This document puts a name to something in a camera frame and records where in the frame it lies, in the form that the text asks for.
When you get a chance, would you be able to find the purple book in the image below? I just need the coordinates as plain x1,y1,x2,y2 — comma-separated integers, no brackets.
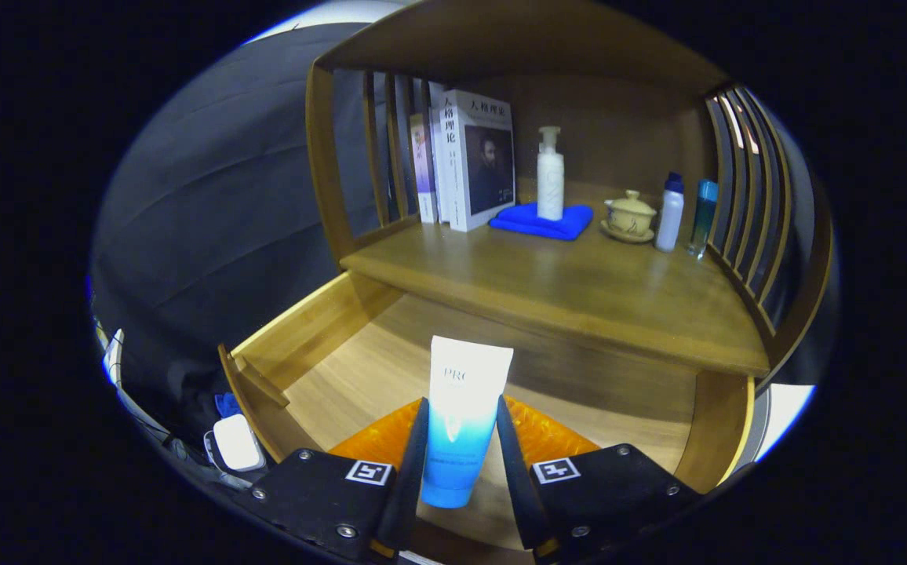
410,112,439,224

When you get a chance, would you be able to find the white and blue tube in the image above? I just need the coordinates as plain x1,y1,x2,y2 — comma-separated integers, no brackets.
421,336,515,509

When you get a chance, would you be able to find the white flat device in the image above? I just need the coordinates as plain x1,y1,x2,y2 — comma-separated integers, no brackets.
213,414,268,473

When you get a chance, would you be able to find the black backdrop cloth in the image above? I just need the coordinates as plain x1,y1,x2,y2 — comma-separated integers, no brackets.
89,22,415,440

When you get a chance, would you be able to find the yellow saucer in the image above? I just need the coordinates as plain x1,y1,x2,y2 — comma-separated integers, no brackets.
599,220,656,244

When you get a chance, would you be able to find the white portrait book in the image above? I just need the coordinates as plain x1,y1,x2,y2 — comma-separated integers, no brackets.
442,89,516,233

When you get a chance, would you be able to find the white pump bottle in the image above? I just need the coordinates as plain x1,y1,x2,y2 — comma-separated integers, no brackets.
537,126,566,222

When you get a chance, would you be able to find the wooden countertop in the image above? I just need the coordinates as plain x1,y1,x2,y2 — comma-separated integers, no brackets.
340,200,772,377

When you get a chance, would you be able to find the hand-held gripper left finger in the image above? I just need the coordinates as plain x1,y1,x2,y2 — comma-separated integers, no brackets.
246,396,431,565

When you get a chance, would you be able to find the white bottle with blue cap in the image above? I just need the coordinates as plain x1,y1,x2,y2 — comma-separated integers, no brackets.
655,172,686,253

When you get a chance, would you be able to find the white filing cabinet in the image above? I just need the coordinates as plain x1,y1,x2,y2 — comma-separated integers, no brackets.
740,383,815,472

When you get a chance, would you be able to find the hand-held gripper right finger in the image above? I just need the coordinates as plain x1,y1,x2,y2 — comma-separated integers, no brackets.
495,395,701,565

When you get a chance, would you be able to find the yellow lidded teacup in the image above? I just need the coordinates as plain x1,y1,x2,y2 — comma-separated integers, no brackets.
605,190,657,236

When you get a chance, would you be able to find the wooden cabinet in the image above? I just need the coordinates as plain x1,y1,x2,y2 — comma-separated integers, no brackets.
304,0,835,393

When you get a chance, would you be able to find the blue folded cloth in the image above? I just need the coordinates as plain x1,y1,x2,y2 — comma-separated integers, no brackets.
489,202,595,242

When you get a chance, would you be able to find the teal bottle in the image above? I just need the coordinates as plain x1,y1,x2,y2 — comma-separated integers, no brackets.
687,179,719,260

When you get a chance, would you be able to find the wooden drawer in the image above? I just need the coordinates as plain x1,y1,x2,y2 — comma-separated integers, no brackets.
218,271,756,550

